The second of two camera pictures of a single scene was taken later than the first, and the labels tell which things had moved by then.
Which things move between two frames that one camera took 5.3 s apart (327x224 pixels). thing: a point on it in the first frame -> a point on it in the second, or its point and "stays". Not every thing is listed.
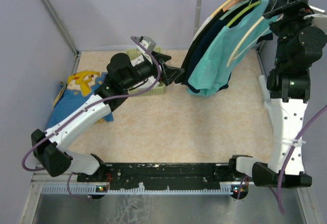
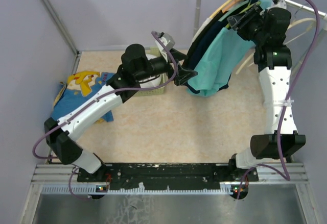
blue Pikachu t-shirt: (79, 86) stays
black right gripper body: (295, 11) -> (248, 26)
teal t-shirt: (213, 67) stays
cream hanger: (235, 55) -> (297, 22)
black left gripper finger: (161, 57) -> (178, 55)
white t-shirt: (147, 84) stays
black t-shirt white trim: (181, 79) stays
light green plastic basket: (158, 89) stays
